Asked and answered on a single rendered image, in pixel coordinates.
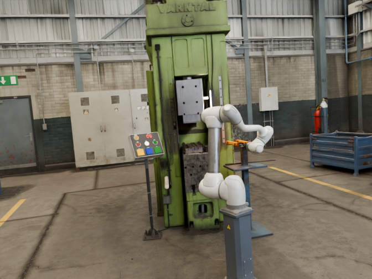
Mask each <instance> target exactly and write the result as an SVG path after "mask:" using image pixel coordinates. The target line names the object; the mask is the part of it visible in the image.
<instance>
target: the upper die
mask: <svg viewBox="0 0 372 279"><path fill-rule="evenodd" d="M181 122H182V123H196V122H200V114H196V115H182V116H181Z"/></svg>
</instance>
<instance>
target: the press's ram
mask: <svg viewBox="0 0 372 279"><path fill-rule="evenodd" d="M174 85H175V99H176V107H177V115H178V116H182V115H196V114H202V112H203V111H204V103H203V100H206V99H208V97H203V87H202V79H193V80H177V81H175V84H174Z"/></svg>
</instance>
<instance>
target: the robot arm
mask: <svg viewBox="0 0 372 279"><path fill-rule="evenodd" d="M201 119H202V121H203V122H204V123H206V126H207V128H208V172H207V173H206V174H205V176H204V179H203V180H202V181H201V182H200V184H199V191H200V193H201V194H202V195H203V196H205V197H207V198H211V199H222V200H224V201H226V207H223V208H221V210H222V211H226V212H228V213H232V214H234V215H238V214H240V213H243V212H246V211H249V210H252V208H251V207H248V205H249V203H248V202H246V194H245V186H244V182H243V181H242V179H241V178H240V177H239V176H238V175H230V176H228V177H226V178H225V180H224V179H223V175H222V174H221V173H220V128H221V127H222V124H223V122H228V123H231V124H232V125H234V126H235V127H236V128H237V129H238V130H240V131H242V132H251V131H257V137H256V139H255V140H254V141H252V142H248V143H246V144H245V143H243V144H242V143H239V147H240V148H242V147H244V148H245V149H246V150H248V151H250V152H252V153H261V152H262V151H263V150H264V145H265V144H266V143H267V142H268V141H269V139H270V138H271V137H272V135H273V128H272V127H271V126H266V127H262V126H260V125H245V124H244V123H243V120H242V117H241V115H240V113H239V111H238V110H237V109H236V108H235V107H234V106H233V105H230V104H226V105H225V106H215V107H210V108H207V109H205V110H204V111H203V112H202V113H201Z"/></svg>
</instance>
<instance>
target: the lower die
mask: <svg viewBox="0 0 372 279"><path fill-rule="evenodd" d="M195 144H196V145H197V147H194V145H193V144H192V142H191V143H187V144H186V145H187V146H185V145H184V151H185V153H186V154H190V153H199V152H202V151H203V149H202V145H199V144H198V143H195Z"/></svg>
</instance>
